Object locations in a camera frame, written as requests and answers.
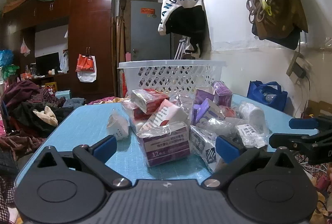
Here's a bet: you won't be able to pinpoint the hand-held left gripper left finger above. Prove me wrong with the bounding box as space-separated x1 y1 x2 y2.
38 134 132 191

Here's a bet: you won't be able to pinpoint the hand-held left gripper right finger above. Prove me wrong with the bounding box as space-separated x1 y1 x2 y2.
201 135 299 190

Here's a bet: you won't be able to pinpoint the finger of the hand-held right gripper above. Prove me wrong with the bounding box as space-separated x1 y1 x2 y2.
289 115 332 130
269 128 332 155

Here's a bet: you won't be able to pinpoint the white box with striped print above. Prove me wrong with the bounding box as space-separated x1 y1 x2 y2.
189 125 224 173

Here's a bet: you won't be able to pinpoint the small white packet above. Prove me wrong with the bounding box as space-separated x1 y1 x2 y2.
107 110 130 142

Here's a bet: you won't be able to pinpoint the clear bag with white label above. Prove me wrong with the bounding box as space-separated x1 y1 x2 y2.
228 120 270 149

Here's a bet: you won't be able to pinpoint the purple and white box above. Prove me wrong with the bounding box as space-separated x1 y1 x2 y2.
194 98 227 127

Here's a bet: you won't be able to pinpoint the white roll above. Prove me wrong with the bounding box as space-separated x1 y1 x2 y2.
238 101 265 121

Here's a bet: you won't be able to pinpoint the clear plastic bag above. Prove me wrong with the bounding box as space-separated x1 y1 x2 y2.
176 95 195 123

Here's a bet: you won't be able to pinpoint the red box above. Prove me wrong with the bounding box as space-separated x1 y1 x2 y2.
130 88 170 114

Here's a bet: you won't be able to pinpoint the pink and white packet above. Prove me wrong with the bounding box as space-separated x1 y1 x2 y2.
141 99 189 134

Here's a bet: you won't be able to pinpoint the white plastic lattice basket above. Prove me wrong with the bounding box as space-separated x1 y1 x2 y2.
118 59 228 100

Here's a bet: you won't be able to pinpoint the floral blanket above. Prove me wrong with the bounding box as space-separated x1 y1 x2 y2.
298 154 332 224

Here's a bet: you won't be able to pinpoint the blue tote bag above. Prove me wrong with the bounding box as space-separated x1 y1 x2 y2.
246 80 288 112

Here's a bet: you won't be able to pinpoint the black power adapter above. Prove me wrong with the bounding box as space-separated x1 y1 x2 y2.
292 61 307 79

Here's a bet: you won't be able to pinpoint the teal box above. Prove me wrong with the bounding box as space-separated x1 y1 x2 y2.
55 90 72 100

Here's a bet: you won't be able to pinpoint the orange and white plastic bag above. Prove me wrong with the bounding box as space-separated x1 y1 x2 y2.
76 54 97 83

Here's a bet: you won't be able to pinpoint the dark blue hanging bag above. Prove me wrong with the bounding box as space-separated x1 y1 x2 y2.
251 21 301 51

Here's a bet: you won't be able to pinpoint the pile of dark clothes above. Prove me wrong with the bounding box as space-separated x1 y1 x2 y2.
0 78 87 178

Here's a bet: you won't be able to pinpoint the black television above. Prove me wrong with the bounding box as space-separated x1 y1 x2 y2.
35 52 60 75

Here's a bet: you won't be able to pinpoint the metal crutches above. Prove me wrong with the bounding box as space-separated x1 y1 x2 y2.
173 37 194 60

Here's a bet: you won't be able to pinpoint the dark red wooden wardrobe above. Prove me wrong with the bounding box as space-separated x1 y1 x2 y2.
0 0 116 103

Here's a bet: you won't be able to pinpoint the wooden poles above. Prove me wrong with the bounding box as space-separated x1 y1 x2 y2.
115 0 131 98

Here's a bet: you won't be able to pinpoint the grey metal door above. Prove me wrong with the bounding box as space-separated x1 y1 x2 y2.
130 1 177 61

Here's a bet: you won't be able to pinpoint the pink plastic bag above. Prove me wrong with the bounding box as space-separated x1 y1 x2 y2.
20 38 31 57

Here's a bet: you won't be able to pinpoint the blue plastic bag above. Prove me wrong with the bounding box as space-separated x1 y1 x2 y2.
0 49 14 68

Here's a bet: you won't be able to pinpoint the black power cable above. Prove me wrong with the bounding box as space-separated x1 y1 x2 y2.
298 75 312 118

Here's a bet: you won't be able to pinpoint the coiled grey rope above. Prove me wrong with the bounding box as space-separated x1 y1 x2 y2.
245 0 273 24

